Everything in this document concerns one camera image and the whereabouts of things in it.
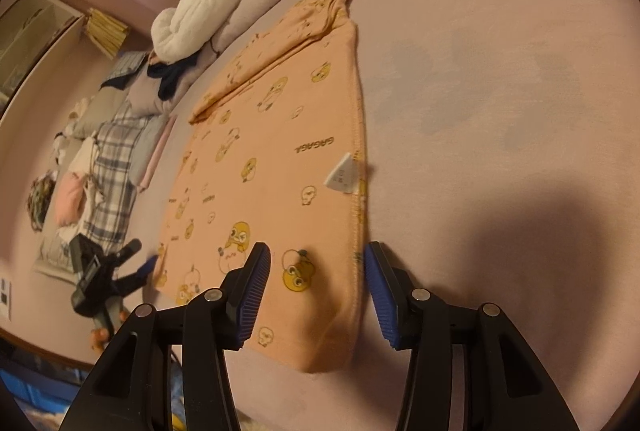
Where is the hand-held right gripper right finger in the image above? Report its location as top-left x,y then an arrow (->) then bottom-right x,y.
363,241 -> 581,431

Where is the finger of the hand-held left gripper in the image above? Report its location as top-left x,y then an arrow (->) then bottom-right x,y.
116,255 -> 157,301
106,238 -> 144,271

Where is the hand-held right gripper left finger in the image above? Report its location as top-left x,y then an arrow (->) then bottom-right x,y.
59,242 -> 272,431

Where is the peach cartoon print shirt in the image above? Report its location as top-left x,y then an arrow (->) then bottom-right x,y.
152,0 -> 371,374

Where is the person's left hand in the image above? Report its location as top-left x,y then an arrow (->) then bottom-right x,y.
89,325 -> 121,355

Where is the light printed pillow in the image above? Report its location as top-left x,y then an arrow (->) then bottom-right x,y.
33,230 -> 82,283

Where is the salmon pink garment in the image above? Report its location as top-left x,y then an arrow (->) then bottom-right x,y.
54,171 -> 87,228

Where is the plaid grey folded cloth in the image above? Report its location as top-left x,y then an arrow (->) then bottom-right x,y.
81,103 -> 155,246

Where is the cream garment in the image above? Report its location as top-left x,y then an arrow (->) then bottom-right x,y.
67,136 -> 103,224

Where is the floral cloth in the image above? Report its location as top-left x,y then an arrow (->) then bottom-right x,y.
26,173 -> 59,233

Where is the pink folded cloth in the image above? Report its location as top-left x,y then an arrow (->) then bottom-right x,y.
137,113 -> 179,192

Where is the light blue folded towel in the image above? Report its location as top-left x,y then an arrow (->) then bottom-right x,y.
127,113 -> 168,186

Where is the blue storage box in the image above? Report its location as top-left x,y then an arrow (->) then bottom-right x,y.
0,355 -> 103,419

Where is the small white plush toy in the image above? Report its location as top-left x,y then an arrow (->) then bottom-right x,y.
51,98 -> 96,162

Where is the beige pillow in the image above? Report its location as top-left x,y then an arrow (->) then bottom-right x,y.
71,86 -> 130,138

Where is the dark navy garment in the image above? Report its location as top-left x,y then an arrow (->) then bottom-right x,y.
146,58 -> 202,102

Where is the blue striped folded cloth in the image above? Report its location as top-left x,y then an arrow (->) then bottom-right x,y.
106,51 -> 152,80

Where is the white shelf unit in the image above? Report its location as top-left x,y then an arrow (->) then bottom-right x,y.
0,0 -> 85,114

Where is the pink bed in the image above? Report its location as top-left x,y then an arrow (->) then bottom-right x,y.
0,0 -> 640,431

